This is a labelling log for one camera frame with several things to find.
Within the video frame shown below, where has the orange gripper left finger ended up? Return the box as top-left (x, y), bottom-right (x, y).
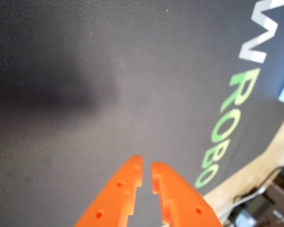
top-left (73, 155), bottom-right (144, 227)

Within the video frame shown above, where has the dark mat with WOWROBO print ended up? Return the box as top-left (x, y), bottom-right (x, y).
top-left (0, 0), bottom-right (284, 227)

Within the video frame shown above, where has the black device with label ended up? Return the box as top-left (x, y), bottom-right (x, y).
top-left (227, 182), bottom-right (284, 227)

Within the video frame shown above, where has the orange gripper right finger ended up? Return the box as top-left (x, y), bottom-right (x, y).
top-left (151, 161), bottom-right (224, 227)

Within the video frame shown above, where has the white cable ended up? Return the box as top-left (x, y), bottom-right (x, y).
top-left (231, 186), bottom-right (267, 205)

